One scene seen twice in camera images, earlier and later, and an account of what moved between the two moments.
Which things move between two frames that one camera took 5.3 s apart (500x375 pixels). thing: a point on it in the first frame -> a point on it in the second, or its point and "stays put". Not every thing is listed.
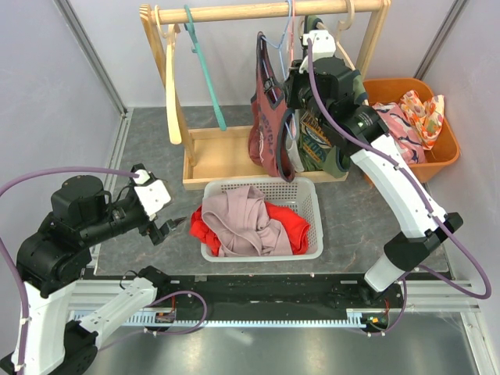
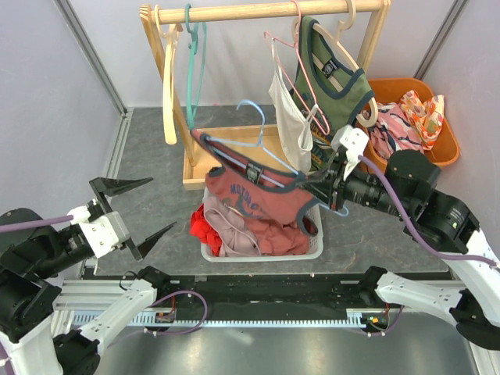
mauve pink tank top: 244,228 stays put
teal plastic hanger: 190,26 -> 191,106
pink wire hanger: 291,34 -> 290,83
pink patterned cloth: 402,131 stays put
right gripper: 294,78 -> 330,185
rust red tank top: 269,111 -> 271,201
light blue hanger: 282,40 -> 268,151
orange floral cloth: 426,116 stays put
